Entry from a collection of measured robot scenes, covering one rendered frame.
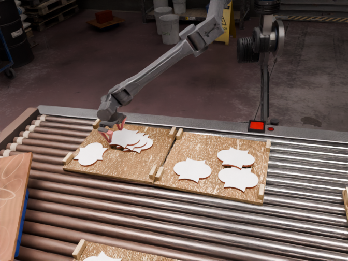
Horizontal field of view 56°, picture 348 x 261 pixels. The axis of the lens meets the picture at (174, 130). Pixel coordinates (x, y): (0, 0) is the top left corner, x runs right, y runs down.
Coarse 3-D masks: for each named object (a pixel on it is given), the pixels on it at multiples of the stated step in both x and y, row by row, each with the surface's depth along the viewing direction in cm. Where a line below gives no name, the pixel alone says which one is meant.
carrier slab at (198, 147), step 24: (192, 144) 145; (216, 144) 144; (240, 144) 143; (264, 144) 142; (168, 168) 134; (216, 168) 132; (264, 168) 130; (192, 192) 124; (216, 192) 122; (240, 192) 121
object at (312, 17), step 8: (288, 0) 523; (296, 0) 519; (304, 0) 515; (312, 0) 512; (320, 0) 509; (328, 0) 504; (344, 0) 496; (280, 8) 535; (288, 8) 530; (296, 8) 526; (304, 8) 522; (312, 8) 519; (320, 8) 515; (328, 8) 511; (336, 8) 507; (344, 8) 502; (280, 16) 542; (288, 16) 538; (296, 16) 533; (304, 16) 528; (312, 16) 524; (320, 16) 520; (328, 16) 517; (336, 16) 512; (344, 16) 508
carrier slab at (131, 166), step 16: (112, 128) 160; (128, 128) 159; (144, 128) 158; (160, 128) 157; (160, 144) 147; (112, 160) 141; (128, 160) 140; (144, 160) 139; (160, 160) 138; (112, 176) 133; (128, 176) 132; (144, 176) 131
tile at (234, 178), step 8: (232, 168) 130; (224, 176) 127; (232, 176) 126; (240, 176) 126; (248, 176) 126; (256, 176) 125; (232, 184) 123; (240, 184) 122; (248, 184) 122; (256, 184) 122
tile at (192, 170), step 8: (192, 160) 135; (176, 168) 132; (184, 168) 132; (192, 168) 131; (200, 168) 131; (208, 168) 131; (184, 176) 128; (192, 176) 128; (200, 176) 128; (208, 176) 128
